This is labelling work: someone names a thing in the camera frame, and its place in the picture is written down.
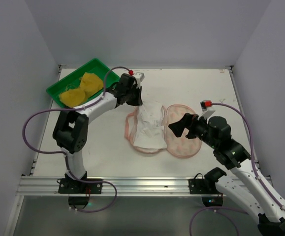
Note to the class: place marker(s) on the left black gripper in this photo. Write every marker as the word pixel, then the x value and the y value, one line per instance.
pixel 134 97

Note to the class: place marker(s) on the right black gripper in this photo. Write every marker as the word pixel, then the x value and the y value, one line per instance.
pixel 189 126

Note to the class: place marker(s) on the carrot print laundry bag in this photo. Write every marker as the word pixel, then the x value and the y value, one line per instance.
pixel 178 147

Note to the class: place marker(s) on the white bra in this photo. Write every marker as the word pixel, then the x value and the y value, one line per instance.
pixel 150 126

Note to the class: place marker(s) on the yellow bra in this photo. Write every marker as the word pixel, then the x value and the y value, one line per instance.
pixel 90 84

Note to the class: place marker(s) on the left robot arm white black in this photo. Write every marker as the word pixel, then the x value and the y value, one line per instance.
pixel 71 129

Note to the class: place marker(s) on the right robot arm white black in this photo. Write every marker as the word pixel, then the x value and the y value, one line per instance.
pixel 258 198

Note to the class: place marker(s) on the green plastic tray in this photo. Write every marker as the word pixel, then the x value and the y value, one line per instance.
pixel 73 80

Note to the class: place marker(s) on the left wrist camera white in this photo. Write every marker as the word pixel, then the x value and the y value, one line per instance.
pixel 139 76

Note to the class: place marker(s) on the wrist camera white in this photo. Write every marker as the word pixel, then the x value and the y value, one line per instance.
pixel 207 109
pixel 139 76

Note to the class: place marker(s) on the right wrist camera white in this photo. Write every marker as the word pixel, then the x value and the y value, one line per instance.
pixel 207 109

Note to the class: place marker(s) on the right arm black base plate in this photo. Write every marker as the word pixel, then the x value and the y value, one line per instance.
pixel 210 196

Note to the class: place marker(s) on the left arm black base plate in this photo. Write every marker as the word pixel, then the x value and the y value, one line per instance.
pixel 79 193

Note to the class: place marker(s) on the aluminium mounting rail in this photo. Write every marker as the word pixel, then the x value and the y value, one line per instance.
pixel 125 186

